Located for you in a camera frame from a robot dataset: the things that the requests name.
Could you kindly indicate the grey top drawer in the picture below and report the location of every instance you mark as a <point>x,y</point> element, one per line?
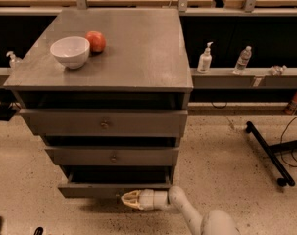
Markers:
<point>114,123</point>

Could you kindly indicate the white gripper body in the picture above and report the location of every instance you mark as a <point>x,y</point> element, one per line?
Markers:
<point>148,200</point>

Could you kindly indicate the orange can on floor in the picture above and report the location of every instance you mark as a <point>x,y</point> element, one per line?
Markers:
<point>291,107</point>

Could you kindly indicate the white ceramic bowl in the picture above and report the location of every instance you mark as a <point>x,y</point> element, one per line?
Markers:
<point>72,52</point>

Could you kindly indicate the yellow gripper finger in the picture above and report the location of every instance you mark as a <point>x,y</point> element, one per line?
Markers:
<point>135,204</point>
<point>132,195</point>

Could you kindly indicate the clear plastic water bottle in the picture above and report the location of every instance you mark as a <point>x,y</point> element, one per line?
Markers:
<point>243,60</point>

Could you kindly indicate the grey wooden drawer cabinet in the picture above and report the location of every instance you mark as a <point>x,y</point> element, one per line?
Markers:
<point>144,67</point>

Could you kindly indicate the white pump lotion bottle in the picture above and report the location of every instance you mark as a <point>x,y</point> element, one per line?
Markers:
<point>205,59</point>

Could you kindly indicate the small black object bottom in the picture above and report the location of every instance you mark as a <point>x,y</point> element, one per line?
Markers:
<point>38,231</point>

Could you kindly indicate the red apple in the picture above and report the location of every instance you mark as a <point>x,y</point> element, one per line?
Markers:
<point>97,41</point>

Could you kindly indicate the grey bottom drawer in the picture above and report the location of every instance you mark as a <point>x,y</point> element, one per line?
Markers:
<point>107,190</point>

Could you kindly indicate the grey drawer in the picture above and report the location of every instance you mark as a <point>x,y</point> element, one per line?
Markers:
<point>79,155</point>
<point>107,190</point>
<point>114,123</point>

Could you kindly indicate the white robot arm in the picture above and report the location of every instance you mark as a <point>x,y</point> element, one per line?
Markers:
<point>215,222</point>

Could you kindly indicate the grey middle drawer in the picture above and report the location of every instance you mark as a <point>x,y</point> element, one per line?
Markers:
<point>79,155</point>

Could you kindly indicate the crumpled clear plastic wrapper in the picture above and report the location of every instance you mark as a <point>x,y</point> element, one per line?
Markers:
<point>277,70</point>

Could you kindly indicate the black metal stand leg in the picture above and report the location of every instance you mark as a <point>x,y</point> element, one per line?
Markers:
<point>271,151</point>

